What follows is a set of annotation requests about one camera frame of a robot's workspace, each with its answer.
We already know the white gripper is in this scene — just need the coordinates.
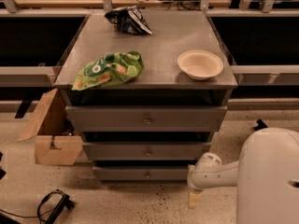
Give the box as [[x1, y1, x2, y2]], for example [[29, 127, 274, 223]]
[[187, 152, 222, 209]]

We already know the grey bottom drawer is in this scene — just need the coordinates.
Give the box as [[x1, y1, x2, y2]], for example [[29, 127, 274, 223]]
[[93, 166, 188, 181]]

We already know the grey drawer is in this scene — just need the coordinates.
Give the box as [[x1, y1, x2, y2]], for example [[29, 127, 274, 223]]
[[93, 166, 188, 181], [83, 142, 211, 161], [65, 106, 227, 133]]

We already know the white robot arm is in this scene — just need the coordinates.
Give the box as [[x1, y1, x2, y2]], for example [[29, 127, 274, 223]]
[[187, 128, 299, 224]]

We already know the grey middle drawer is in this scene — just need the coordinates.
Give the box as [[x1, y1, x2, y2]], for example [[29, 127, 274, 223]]
[[83, 142, 211, 161]]

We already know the grey drawer cabinet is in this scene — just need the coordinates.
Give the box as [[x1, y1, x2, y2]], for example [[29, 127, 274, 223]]
[[53, 9, 238, 183]]

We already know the grey top drawer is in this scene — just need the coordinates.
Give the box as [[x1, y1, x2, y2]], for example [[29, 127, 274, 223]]
[[65, 106, 227, 133]]

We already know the black metal stand leg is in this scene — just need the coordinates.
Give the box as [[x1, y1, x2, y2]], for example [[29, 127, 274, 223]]
[[254, 119, 267, 131]]

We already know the white paper bowl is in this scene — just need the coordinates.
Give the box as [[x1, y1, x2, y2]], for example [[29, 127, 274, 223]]
[[178, 50, 224, 80]]

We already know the brown cardboard box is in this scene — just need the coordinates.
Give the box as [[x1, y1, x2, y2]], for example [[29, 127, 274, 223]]
[[18, 89, 83, 166]]

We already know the green chip bag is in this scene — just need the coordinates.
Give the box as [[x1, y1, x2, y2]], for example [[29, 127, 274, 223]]
[[72, 51, 144, 91]]

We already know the dark blue chip bag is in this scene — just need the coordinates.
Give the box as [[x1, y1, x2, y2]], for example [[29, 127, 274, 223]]
[[105, 6, 152, 35]]

